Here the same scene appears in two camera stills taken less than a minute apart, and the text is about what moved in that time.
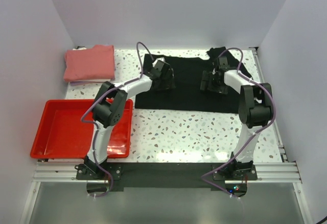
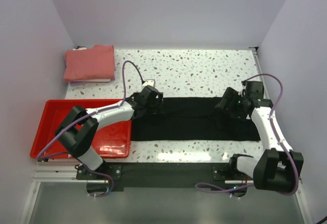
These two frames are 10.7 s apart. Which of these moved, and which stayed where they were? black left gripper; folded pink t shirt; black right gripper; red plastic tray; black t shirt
Moved: black right gripper; black left gripper; black t shirt
Stayed: folded pink t shirt; red plastic tray
